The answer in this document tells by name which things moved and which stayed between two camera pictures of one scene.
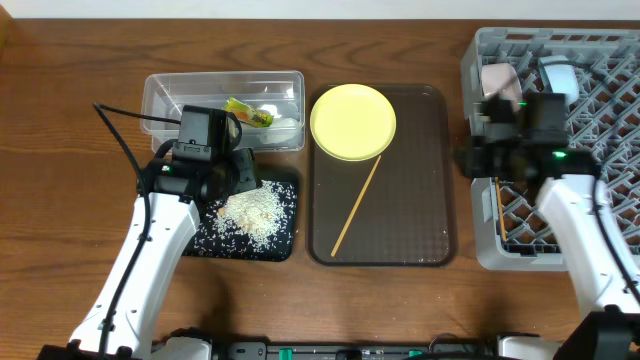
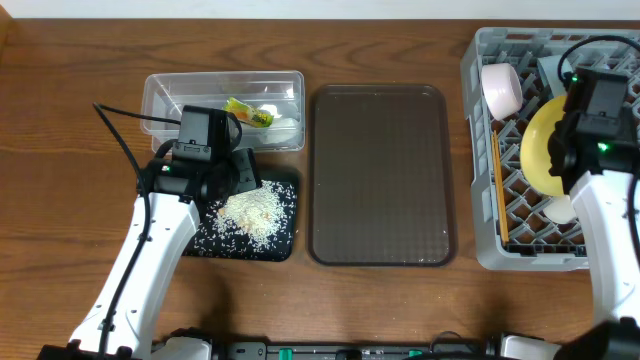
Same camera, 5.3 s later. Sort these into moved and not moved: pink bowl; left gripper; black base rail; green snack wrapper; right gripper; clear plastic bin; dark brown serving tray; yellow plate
Moved: yellow plate; right gripper
Not moved: black base rail; left gripper; dark brown serving tray; green snack wrapper; clear plastic bin; pink bowl
